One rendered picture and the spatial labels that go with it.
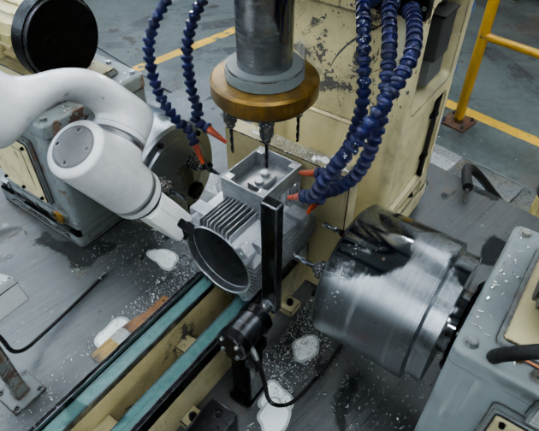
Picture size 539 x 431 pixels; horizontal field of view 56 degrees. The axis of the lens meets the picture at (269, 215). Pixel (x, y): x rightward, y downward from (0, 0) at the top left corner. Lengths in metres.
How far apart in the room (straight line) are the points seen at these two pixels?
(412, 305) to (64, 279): 0.83
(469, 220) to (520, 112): 2.23
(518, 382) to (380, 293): 0.22
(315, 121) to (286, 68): 0.29
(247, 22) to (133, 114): 0.21
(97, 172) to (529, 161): 2.77
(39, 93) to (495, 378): 0.66
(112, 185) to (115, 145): 0.05
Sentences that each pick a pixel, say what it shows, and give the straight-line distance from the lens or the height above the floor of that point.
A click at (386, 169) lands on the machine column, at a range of 1.06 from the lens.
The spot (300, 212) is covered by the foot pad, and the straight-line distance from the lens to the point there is 0.97.
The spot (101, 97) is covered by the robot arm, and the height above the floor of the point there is 1.39.
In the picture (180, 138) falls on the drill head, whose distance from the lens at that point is 1.08.
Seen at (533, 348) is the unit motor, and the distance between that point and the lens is 0.65.
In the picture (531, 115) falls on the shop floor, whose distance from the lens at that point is 3.63.
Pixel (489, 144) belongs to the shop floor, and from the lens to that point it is 3.24.
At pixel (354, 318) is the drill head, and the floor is 1.08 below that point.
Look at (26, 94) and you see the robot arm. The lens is 0.66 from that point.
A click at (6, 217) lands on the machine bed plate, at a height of 0.80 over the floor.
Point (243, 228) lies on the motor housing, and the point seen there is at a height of 1.09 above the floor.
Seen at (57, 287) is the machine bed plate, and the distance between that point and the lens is 1.30.
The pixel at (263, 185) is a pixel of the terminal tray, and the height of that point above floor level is 1.13.
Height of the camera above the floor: 1.74
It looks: 44 degrees down
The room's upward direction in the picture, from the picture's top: straight up
